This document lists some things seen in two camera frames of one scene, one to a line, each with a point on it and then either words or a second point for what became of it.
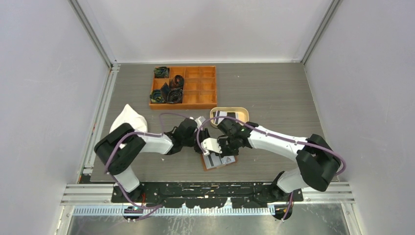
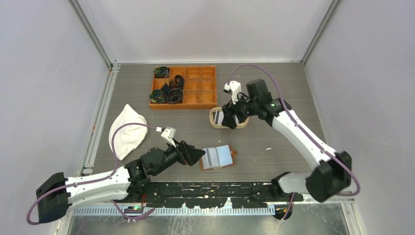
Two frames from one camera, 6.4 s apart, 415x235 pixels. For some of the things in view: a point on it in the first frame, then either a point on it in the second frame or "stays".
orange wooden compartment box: x=199 y=88 stays
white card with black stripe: x=219 y=113 stays
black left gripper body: x=196 y=146 to x=181 y=156
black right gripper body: x=228 y=146 to x=242 y=108
